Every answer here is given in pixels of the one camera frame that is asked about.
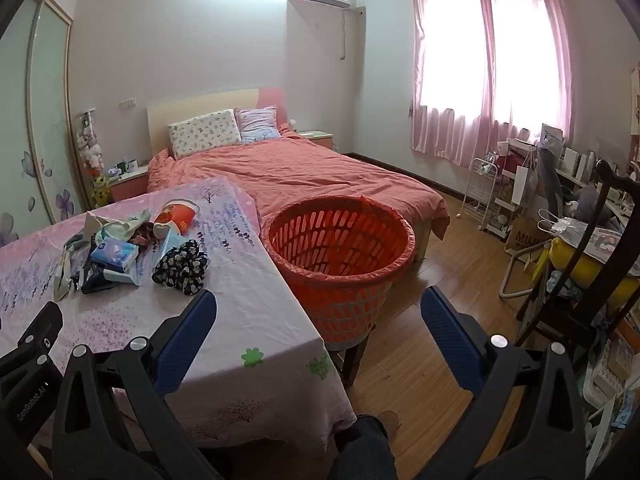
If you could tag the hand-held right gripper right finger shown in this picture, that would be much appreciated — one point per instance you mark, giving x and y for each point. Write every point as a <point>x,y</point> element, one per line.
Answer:
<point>450,340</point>

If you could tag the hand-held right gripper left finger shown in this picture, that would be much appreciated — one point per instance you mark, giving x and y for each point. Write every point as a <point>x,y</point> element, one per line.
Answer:
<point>187,345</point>

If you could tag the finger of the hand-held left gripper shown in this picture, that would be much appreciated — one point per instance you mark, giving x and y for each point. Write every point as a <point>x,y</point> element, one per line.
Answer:
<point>42,325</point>

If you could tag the black patterned cloth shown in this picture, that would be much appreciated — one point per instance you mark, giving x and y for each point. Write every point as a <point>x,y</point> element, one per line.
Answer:
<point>180,267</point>

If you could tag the pale blue packet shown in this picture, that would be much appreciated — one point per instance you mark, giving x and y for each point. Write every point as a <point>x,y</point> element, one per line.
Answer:
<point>171,246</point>

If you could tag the bright blue tissue packet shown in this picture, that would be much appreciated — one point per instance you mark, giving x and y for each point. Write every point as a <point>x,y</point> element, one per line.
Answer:
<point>115,252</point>

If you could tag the cream white cloth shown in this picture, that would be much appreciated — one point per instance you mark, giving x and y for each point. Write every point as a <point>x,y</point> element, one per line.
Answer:
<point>92,222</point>

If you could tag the brown knit cloth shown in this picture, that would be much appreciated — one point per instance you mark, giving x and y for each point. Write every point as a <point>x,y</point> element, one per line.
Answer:
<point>143,235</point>

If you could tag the red paper cup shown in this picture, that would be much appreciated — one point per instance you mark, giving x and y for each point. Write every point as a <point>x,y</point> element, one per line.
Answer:
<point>177,216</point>

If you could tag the light green cloth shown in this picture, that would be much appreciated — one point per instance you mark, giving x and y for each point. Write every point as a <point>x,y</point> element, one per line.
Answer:
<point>125,225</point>

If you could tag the orange plastic laundry basket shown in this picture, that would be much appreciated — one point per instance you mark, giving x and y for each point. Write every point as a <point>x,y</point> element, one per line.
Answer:
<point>300,240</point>

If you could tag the floral pink tablecloth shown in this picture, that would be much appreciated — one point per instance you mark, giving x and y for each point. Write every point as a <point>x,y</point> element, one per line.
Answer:
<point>225,300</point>

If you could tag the dark wooden stool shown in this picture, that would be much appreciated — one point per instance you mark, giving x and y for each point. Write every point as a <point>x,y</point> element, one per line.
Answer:
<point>350,360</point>

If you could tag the brown shoe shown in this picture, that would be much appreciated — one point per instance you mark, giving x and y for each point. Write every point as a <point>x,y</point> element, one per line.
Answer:
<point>390,422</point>

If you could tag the brown paper bag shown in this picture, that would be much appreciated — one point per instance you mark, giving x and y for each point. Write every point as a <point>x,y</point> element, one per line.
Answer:
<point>522,242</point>

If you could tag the person's leg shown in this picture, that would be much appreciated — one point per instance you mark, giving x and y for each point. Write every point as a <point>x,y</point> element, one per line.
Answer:
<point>360,450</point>

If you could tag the yellow green plush toy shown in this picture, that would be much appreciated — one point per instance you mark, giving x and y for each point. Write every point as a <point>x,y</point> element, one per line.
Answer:
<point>101,191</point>

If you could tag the white storage cart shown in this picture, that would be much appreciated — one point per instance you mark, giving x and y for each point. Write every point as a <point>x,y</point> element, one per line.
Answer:
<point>510,200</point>

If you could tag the yellow plastic basin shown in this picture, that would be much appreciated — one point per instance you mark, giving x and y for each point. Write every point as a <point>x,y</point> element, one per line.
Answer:
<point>590,270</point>

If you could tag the pink nightstand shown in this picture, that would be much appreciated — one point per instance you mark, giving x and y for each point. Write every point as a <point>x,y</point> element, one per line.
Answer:
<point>127,187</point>
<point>317,139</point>

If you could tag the white plastic bag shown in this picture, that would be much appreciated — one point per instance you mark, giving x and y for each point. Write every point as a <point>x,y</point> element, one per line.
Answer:
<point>567,227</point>

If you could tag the hanging plush toy bundle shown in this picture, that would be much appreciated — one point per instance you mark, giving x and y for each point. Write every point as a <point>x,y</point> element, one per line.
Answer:
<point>90,142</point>

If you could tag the dark wooden chair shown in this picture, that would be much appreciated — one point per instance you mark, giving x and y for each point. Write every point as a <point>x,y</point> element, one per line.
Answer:
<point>600,220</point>

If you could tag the floral white pillow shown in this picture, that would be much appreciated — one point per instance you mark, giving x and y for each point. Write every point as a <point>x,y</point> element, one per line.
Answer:
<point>205,132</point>

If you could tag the coral duvet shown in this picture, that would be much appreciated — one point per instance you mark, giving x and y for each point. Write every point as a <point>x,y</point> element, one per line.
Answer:
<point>310,170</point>

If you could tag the wardrobe with flower doors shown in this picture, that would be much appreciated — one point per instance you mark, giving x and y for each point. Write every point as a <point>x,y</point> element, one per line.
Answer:
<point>50,110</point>

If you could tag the striped pink pillow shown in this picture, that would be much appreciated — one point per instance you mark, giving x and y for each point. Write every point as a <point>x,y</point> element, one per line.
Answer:
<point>257,122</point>

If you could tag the bed with beige headboard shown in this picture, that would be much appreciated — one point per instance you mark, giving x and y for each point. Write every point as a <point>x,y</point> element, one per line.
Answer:
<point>200,105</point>

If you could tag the pink curtain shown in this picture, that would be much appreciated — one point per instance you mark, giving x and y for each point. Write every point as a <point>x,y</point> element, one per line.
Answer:
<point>450,85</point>

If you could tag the white air conditioner pipe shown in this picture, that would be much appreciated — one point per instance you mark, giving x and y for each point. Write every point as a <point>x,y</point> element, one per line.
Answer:
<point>344,35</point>

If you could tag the white metal tube frame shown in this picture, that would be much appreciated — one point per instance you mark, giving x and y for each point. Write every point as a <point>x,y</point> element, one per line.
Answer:
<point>507,280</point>

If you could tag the white picture frame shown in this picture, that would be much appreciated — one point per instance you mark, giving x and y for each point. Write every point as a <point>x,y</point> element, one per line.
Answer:
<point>552,136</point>

